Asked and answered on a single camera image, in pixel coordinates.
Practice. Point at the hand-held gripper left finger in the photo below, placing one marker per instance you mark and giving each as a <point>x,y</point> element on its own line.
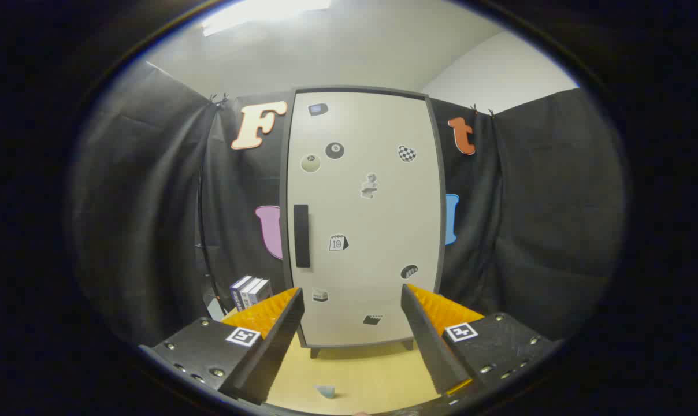
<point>274,352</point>

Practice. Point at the white cabinet door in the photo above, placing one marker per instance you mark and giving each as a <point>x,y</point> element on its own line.
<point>372,231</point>

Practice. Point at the grey cabinet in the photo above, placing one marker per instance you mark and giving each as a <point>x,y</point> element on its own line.
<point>283,173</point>

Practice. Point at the black backdrop cloth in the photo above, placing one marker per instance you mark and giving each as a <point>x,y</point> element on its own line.
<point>557,202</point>

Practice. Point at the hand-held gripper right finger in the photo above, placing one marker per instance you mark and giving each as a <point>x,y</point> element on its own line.
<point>427,341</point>

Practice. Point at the white blue cosmetic tube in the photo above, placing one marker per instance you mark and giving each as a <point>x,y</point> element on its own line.
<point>326,392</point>

